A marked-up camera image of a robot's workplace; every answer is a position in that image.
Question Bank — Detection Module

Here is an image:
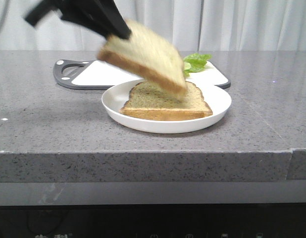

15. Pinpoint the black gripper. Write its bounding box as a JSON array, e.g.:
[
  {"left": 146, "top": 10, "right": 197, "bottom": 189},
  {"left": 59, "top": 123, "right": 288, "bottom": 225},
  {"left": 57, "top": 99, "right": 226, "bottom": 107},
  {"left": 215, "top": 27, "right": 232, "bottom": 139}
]
[{"left": 23, "top": 0, "right": 132, "bottom": 39}]

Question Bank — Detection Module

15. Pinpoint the bread slice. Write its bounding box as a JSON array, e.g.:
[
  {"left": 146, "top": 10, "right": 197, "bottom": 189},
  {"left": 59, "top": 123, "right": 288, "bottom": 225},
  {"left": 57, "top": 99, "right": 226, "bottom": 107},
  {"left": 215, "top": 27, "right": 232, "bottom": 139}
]
[
  {"left": 120, "top": 82, "right": 213, "bottom": 121},
  {"left": 97, "top": 19, "right": 188, "bottom": 98}
]

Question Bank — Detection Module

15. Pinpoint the green lettuce leaf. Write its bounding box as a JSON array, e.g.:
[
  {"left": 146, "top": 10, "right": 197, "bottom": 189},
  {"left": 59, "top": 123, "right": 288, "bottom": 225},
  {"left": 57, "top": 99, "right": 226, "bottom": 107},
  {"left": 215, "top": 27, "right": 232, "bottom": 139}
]
[{"left": 183, "top": 53, "right": 212, "bottom": 78}]

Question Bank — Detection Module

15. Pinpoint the white cutting board grey rim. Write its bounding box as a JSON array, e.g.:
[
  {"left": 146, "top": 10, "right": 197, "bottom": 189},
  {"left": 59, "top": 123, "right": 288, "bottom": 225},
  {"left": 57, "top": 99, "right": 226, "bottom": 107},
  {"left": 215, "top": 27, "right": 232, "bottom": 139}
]
[{"left": 53, "top": 59, "right": 231, "bottom": 90}]

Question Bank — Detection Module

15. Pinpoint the white pleated curtain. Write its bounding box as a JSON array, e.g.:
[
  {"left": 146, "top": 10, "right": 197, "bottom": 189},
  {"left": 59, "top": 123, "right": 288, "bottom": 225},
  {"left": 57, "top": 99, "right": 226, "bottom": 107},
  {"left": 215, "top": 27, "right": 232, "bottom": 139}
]
[{"left": 0, "top": 0, "right": 306, "bottom": 52}]

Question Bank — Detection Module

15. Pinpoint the white round plate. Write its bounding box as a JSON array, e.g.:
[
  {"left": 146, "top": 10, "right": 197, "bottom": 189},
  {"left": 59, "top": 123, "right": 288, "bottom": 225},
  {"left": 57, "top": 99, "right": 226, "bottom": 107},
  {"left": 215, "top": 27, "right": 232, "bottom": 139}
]
[{"left": 102, "top": 79, "right": 232, "bottom": 134}]

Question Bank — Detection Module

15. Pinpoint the black appliance control panel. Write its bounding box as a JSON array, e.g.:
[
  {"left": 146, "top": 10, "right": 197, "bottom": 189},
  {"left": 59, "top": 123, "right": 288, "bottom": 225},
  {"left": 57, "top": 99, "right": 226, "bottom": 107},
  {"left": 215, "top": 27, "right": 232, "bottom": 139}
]
[{"left": 0, "top": 204, "right": 306, "bottom": 238}]

